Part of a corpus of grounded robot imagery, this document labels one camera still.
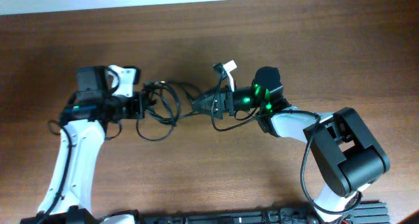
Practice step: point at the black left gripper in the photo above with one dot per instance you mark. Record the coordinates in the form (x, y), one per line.
(143, 99)

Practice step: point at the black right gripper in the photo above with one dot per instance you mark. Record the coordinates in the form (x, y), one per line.
(225, 103)

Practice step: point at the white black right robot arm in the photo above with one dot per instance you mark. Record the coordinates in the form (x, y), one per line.
(348, 156)

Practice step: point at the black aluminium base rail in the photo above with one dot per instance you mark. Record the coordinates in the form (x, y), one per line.
(365, 213)

